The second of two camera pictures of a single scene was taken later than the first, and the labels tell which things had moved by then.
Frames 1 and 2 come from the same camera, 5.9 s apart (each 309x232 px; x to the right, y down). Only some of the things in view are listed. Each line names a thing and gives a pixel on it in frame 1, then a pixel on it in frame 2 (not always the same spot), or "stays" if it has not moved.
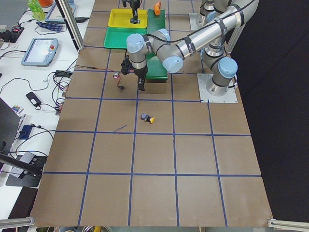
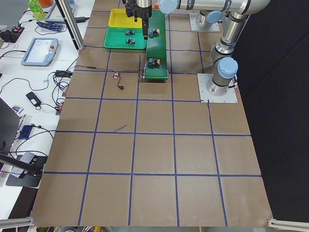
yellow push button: (146, 117) → (154, 63)
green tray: (116, 37) stays
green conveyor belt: (157, 67) stays
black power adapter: (63, 73) stays
